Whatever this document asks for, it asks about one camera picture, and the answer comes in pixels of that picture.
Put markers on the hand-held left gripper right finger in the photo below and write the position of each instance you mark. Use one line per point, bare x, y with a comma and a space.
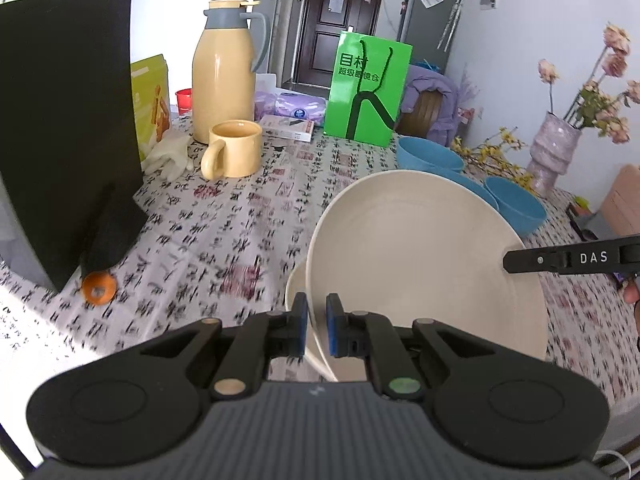
332, 327

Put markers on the yellow snack box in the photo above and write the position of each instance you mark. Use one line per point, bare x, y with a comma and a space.
150, 105

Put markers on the small flat white box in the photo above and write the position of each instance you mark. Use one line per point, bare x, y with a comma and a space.
285, 127

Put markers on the person's right hand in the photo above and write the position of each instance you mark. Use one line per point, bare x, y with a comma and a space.
634, 292

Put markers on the clear plastic box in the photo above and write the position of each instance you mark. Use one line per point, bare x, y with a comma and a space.
266, 82

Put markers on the grey fridge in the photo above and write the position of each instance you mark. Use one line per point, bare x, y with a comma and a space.
425, 30

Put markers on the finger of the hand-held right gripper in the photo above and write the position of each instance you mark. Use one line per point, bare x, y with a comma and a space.
550, 260

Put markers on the yellow mug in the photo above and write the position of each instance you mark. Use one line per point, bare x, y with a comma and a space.
240, 155

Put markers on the black paper bag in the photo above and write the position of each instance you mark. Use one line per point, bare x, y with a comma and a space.
65, 110

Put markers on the pink carry case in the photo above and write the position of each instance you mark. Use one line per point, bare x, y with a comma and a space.
625, 195

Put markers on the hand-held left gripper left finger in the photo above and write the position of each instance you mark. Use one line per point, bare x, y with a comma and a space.
299, 327

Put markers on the white umbrella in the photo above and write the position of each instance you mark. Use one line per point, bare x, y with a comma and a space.
450, 20

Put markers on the white glove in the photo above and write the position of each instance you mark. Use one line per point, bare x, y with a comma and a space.
167, 155

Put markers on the cream plate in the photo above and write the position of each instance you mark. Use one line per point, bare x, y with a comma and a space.
425, 270
295, 290

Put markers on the green paper bag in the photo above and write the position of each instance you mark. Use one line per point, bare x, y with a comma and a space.
340, 120

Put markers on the dried rose bouquet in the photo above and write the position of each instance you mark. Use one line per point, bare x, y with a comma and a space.
615, 37

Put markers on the speckled ceramic vase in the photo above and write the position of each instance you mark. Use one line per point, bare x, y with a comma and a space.
550, 155

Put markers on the purple covered chair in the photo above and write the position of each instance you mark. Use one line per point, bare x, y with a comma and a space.
430, 80

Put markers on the yellow flower branch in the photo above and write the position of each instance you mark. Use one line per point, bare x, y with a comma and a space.
492, 152

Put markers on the dark brown door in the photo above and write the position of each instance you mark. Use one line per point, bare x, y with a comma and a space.
320, 55

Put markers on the red cup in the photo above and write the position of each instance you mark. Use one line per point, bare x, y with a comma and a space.
184, 102

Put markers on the purple tissue pack blue label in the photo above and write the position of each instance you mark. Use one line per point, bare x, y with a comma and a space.
300, 107

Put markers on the blue bowl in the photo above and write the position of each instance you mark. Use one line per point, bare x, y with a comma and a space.
520, 215
425, 157
475, 187

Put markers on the wooden chair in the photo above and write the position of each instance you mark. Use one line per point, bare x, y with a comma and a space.
425, 115

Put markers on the yellow thermos jug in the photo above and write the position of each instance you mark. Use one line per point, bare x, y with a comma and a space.
225, 85

